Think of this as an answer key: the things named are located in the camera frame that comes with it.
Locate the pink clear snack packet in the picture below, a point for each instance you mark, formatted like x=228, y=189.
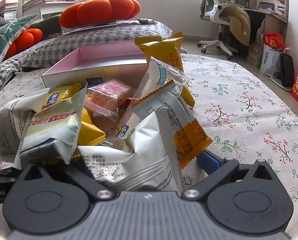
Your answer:
x=106, y=92

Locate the red gift bag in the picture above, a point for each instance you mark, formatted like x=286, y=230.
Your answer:
x=273, y=41

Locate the silver orange snack packet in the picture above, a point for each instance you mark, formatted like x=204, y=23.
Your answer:
x=186, y=135

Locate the black upright panel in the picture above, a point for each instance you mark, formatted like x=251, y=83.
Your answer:
x=287, y=70

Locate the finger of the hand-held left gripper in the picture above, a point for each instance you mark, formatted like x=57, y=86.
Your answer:
x=1, y=174

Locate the office chair base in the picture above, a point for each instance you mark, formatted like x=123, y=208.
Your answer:
x=213, y=7

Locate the beige coat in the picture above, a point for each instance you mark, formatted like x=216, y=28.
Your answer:
x=238, y=22

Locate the pale green red-label snack packet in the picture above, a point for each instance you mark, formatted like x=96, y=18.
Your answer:
x=54, y=132

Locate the white grey-printed snack packet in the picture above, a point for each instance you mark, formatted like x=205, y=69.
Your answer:
x=11, y=120

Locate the wooden desk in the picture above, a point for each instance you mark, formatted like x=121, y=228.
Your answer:
x=273, y=22

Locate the laptop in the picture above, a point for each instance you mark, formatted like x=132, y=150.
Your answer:
x=266, y=6

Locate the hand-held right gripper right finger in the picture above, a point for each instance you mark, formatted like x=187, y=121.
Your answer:
x=210, y=162

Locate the clear white blue-label snack packet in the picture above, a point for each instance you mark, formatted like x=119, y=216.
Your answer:
x=156, y=72

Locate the dark olive pillow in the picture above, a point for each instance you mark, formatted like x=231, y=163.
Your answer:
x=46, y=26

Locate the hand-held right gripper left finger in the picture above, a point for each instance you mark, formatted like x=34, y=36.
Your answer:
x=84, y=180

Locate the yellow round-label snack packet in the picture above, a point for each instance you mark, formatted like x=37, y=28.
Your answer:
x=64, y=92

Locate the grey knitted cushion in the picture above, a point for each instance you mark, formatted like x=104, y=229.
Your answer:
x=101, y=36

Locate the green leaf-print pillow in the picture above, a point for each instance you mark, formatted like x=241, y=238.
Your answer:
x=4, y=35

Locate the plain yellow snack packet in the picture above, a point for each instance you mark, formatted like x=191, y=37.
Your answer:
x=89, y=132

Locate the white flat board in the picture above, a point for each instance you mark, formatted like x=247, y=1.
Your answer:
x=89, y=28

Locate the white silver snack packet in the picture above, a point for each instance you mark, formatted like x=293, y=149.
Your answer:
x=144, y=152

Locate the white paper bag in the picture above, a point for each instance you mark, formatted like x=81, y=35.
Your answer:
x=270, y=61

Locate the small orange pumpkin cushion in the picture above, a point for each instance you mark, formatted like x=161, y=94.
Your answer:
x=26, y=40

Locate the floral bed sheet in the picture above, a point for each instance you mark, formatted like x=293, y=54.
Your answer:
x=238, y=100

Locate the silver crumpled wrapper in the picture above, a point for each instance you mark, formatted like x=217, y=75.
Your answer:
x=145, y=20

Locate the white cardboard box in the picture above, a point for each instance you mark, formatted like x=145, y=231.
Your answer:
x=109, y=57

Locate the large orange pumpkin cushion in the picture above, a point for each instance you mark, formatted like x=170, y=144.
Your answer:
x=96, y=10

